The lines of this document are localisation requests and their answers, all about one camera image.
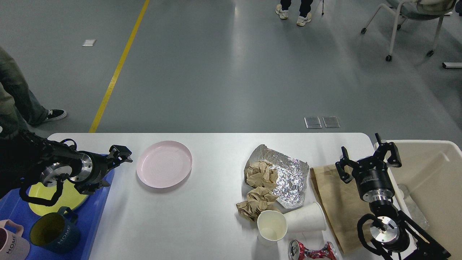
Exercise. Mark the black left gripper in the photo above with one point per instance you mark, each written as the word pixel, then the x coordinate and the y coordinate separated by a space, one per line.
pixel 89 170

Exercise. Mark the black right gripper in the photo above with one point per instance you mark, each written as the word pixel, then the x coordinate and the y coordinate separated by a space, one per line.
pixel 372 178

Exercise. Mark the pink plate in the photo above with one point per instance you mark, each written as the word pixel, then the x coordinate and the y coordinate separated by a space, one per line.
pixel 164 164

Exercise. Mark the dark teal mug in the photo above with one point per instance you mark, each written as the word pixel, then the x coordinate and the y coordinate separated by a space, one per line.
pixel 56 231

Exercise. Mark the pink ribbed mug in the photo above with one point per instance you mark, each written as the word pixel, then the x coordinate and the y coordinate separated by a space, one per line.
pixel 12 245

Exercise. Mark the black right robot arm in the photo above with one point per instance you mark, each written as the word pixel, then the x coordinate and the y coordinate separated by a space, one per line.
pixel 386 229

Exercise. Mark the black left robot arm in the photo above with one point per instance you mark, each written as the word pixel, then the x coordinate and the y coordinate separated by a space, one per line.
pixel 28 159

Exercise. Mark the yellow-green plate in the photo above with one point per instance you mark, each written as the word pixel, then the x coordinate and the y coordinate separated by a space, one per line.
pixel 70 198

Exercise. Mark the brown paper bag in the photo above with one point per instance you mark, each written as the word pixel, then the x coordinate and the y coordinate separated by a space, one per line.
pixel 341 205

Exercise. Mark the right metal floor socket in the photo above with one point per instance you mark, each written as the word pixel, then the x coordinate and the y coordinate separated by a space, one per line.
pixel 331 121

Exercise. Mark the metal floor socket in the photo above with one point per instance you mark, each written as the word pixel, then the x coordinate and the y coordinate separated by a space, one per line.
pixel 331 121
pixel 313 122

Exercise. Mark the beige plastic bin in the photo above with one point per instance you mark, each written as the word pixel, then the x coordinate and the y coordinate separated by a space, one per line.
pixel 432 171

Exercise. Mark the clear plastic bottle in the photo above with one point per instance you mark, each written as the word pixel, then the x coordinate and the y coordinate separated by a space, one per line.
pixel 414 210

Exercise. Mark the left metal floor socket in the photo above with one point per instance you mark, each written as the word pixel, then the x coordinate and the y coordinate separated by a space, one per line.
pixel 313 122

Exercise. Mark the crumpled aluminium foil sheet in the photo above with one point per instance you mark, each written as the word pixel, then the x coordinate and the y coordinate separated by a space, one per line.
pixel 291 184

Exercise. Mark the lying white paper cup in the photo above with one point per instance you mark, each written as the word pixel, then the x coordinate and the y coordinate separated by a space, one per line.
pixel 305 219

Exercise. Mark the blue plastic tray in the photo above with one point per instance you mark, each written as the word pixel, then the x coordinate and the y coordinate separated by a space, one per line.
pixel 89 215

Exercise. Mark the person in green trousers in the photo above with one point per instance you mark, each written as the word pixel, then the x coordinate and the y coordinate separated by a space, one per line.
pixel 19 107

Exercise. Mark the crumpled brown paper upper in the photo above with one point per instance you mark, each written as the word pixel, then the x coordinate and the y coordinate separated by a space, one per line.
pixel 261 174

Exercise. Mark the crumpled brown paper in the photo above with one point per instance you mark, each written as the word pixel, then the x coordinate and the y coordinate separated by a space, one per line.
pixel 261 174
pixel 259 199

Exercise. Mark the crushed red soda can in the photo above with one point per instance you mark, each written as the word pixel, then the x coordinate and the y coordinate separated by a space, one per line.
pixel 298 251

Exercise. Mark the crumpled brown paper lower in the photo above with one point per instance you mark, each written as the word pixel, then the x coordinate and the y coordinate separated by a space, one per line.
pixel 259 199

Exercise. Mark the upright white paper cup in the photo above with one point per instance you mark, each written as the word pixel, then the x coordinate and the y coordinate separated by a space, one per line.
pixel 272 227

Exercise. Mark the white metal bar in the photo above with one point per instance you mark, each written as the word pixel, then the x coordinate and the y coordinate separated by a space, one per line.
pixel 452 65

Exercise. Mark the white frame chair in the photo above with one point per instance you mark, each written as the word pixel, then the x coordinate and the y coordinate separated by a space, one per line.
pixel 421 10

